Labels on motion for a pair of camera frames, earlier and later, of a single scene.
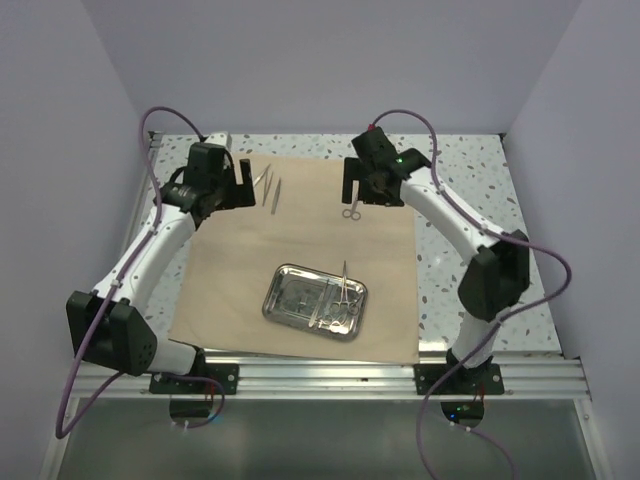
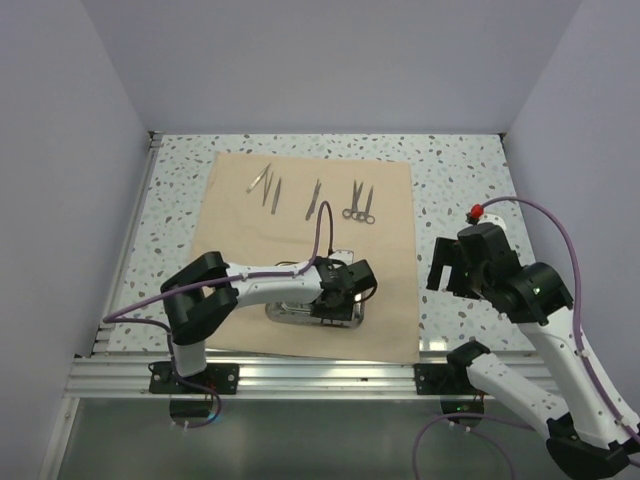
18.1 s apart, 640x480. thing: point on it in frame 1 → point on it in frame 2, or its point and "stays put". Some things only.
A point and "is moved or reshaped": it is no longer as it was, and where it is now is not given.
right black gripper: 354,171 → 445,252
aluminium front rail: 284,379 stays put
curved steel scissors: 334,323 → 367,216
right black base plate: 482,379 stays put
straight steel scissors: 355,215 stays put
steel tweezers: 276,197 stays put
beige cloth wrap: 304,220 stays put
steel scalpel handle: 317,306 is moved or reshaped
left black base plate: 227,374 stays put
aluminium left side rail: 154,142 stays put
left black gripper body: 225,187 → 341,309
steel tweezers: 258,178 stays put
